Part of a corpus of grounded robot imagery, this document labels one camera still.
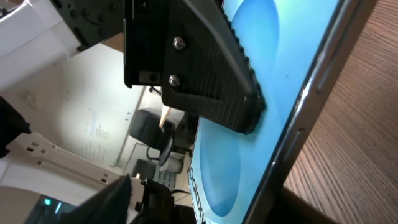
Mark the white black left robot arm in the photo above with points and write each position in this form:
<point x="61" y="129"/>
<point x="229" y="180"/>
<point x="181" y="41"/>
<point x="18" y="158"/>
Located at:
<point x="55" y="119"/>

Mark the blue screen smartphone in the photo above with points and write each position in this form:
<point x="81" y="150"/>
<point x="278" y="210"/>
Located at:
<point x="235" y="178"/>

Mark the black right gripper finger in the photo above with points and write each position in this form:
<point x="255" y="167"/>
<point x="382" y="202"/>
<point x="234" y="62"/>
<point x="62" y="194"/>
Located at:
<point x="109" y="206"/>

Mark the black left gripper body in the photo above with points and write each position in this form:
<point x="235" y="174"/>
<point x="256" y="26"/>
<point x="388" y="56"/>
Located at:
<point x="143" y="24"/>

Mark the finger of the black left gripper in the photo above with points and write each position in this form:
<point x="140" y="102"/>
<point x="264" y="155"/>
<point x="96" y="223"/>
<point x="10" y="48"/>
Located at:
<point x="206" y="71"/>

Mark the black office chair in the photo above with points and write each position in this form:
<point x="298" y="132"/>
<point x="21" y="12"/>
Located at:
<point x="145" y="128"/>

